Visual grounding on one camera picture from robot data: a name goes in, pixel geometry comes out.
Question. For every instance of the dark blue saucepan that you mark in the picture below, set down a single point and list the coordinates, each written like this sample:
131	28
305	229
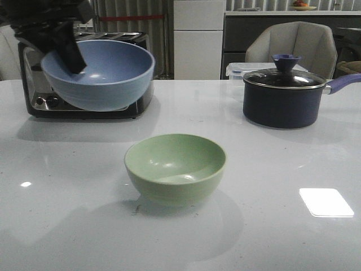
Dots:
279	107

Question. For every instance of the beige chair left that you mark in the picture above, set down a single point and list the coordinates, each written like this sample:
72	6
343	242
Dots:
10	63

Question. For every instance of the glass lid with blue knob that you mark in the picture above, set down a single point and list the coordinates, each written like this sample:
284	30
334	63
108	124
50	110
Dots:
284	75

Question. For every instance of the blue bowl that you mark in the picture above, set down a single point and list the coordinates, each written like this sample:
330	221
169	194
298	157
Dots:
116	75

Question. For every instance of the beige chair right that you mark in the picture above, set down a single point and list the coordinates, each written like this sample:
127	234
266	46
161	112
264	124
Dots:
314	43

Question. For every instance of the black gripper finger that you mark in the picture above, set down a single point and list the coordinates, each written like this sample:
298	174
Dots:
70	53

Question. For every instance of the fruit plate on counter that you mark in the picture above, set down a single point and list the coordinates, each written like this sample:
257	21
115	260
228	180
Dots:
300	5

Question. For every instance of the grey counter cabinet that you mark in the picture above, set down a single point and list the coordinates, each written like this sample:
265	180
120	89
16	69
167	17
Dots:
242	28

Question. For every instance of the white refrigerator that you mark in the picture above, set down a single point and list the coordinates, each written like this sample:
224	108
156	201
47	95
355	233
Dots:
198	33

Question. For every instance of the beige chair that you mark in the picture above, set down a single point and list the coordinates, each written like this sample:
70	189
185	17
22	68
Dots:
10	63
314	43

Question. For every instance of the green bowl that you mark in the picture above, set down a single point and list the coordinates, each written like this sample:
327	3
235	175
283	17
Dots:
175	169

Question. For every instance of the clear plastic food container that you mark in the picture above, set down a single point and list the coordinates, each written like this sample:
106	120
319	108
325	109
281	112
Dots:
236	71

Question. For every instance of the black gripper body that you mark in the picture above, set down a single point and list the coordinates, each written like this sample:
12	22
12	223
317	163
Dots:
46	25

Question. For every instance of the black and chrome toaster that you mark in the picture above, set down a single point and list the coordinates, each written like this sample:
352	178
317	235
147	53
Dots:
43	101

